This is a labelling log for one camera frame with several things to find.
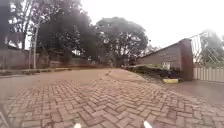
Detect red brick road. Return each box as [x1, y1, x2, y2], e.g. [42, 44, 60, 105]
[0, 68, 109, 101]

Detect pale pole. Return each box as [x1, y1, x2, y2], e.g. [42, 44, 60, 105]
[31, 19, 39, 70]

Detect grey driveway pavement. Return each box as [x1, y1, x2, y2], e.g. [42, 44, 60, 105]
[163, 79, 224, 108]

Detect pale metal gate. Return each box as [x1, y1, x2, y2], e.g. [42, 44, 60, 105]
[191, 31, 224, 84]

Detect tree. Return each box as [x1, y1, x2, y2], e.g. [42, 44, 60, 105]
[199, 29, 224, 67]

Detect grass verge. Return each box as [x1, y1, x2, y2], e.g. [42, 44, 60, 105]
[0, 67, 73, 76]

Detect grey stone block wall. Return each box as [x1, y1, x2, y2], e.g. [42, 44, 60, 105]
[136, 38, 195, 82]

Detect low green hedge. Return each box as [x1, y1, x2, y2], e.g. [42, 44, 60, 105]
[121, 63, 181, 81]

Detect yellow kerb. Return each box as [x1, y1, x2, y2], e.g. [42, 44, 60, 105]
[162, 77, 180, 84]

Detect dark wall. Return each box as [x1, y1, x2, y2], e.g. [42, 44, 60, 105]
[0, 46, 101, 70]

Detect row of trees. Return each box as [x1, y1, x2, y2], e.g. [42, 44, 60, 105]
[0, 0, 151, 68]

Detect red brick path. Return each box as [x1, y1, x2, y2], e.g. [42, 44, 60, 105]
[0, 68, 224, 128]

